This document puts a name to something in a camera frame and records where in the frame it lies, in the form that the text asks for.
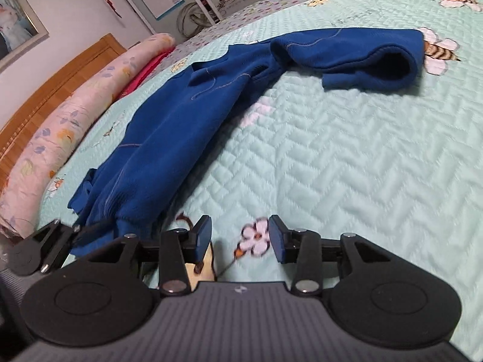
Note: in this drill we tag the wooden headboard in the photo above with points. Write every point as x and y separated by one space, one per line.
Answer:
56 83

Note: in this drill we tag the red cloth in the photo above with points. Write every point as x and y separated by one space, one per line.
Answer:
147 71

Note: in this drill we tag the blue knit sweater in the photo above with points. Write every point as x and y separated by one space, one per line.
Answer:
169 139

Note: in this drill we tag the framed wall photo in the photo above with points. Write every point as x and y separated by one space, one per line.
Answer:
15 22

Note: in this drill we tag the pink floral bolster pillow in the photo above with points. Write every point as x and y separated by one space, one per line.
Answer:
56 139

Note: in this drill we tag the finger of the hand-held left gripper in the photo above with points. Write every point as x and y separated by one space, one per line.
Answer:
56 241

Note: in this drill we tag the purple floral bed sheet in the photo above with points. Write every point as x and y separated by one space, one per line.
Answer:
264 7

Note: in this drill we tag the mint green quilted bedspread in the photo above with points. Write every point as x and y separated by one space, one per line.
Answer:
339 158

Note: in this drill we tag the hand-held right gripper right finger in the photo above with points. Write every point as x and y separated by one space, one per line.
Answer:
275 241

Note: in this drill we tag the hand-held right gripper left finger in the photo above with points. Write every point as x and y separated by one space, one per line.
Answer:
203 233

